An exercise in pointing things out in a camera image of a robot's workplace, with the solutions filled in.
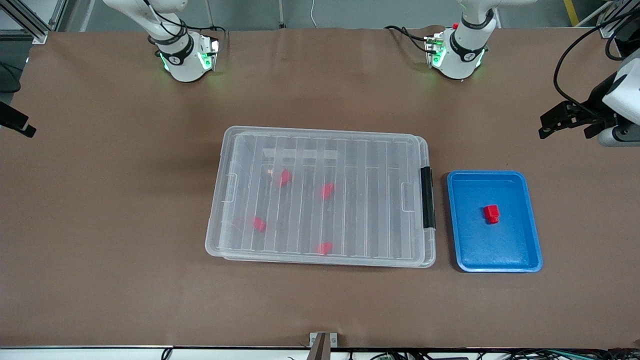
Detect clear ribbed plastic lid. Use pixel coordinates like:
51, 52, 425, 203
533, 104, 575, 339
205, 126, 431, 264

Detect clear plastic storage box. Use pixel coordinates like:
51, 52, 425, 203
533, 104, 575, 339
205, 126, 437, 269

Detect black rounded floor object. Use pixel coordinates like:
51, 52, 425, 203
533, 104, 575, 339
0, 61, 22, 94

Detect blue plastic tray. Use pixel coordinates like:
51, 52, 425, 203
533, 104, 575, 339
446, 170, 544, 274

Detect brown table cover sheet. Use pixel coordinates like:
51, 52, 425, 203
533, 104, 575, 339
0, 26, 640, 349

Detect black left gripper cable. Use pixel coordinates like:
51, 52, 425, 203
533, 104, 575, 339
553, 10, 640, 119

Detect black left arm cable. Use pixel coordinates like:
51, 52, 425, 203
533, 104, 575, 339
604, 22, 640, 62

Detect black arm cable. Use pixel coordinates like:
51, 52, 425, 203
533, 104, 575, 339
143, 0, 188, 38
604, 22, 640, 62

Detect aluminium frame extrusion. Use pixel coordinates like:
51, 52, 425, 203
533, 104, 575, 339
0, 0, 68, 45
597, 0, 640, 39

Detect black box latch handle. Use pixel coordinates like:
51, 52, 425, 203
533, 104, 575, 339
420, 166, 436, 230

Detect black left base cable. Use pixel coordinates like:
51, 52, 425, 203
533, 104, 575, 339
384, 25, 432, 54

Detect black base cable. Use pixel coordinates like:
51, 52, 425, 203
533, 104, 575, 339
384, 25, 432, 54
187, 25, 229, 39

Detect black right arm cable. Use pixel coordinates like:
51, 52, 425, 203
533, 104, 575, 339
143, 0, 188, 38

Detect black right base cable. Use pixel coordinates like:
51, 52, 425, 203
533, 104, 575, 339
187, 25, 229, 39

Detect black floor cable bundle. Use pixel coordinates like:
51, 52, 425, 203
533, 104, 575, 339
345, 349, 640, 360

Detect brown camera post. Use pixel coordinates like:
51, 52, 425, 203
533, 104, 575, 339
307, 333, 332, 360

